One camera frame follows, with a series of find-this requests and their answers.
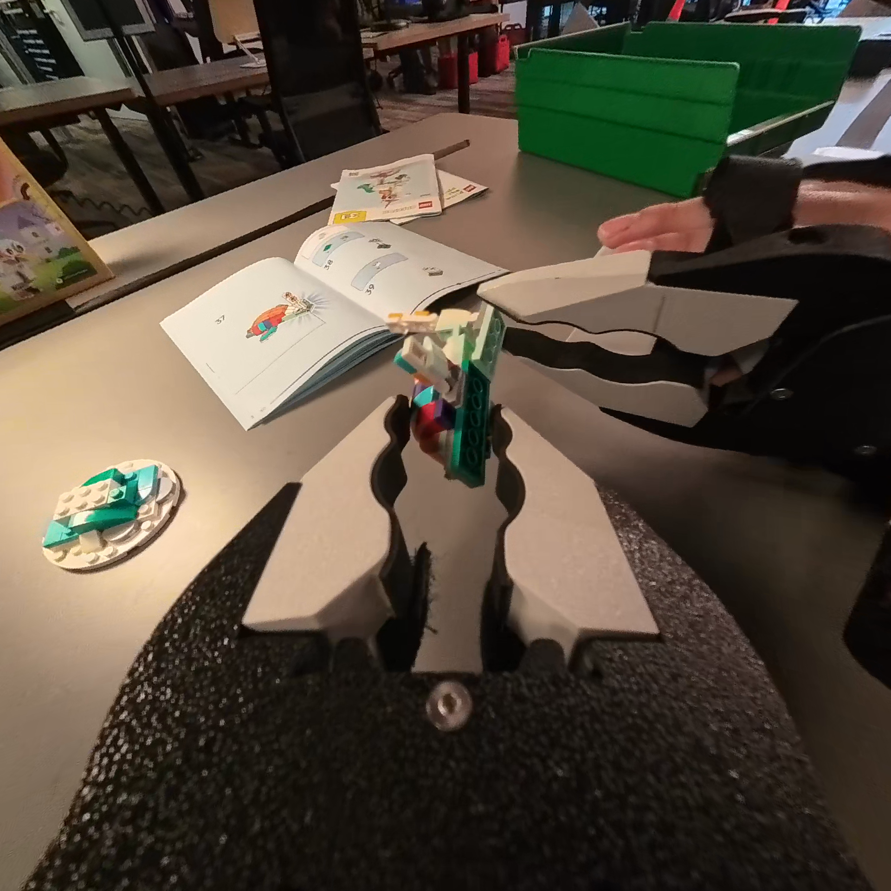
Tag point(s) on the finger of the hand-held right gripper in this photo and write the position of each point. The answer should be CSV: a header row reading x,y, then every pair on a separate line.
x,y
640,390
612,292

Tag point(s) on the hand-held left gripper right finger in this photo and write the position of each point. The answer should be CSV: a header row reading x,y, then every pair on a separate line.
x,y
578,557

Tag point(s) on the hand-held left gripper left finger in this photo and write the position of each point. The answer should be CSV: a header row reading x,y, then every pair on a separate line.
x,y
327,550

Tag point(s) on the multicolour lego model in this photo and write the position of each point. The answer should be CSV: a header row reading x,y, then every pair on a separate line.
x,y
477,417

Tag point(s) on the person's right forearm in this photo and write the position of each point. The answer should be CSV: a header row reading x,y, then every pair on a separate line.
x,y
856,170

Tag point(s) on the round white lego plate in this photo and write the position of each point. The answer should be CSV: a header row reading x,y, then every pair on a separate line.
x,y
111,515

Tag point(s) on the yellow lego set box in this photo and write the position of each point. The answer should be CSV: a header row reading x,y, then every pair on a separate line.
x,y
35,264

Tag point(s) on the person's right hand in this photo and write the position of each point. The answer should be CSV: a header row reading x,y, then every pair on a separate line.
x,y
661,226

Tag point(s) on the green plastic crate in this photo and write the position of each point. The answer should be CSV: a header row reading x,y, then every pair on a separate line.
x,y
626,118

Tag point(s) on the small instruction leaflet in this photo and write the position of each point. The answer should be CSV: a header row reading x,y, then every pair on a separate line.
x,y
463,191
390,188

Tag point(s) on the open instruction booklet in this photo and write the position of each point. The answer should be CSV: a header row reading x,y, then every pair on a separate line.
x,y
278,334

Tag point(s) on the red container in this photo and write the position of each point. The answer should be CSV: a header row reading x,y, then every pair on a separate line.
x,y
495,52
456,66

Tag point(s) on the brown wooden table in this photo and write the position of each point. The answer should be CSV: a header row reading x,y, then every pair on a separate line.
x,y
431,28
69,97

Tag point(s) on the black office chair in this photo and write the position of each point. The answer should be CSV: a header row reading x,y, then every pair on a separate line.
x,y
313,69

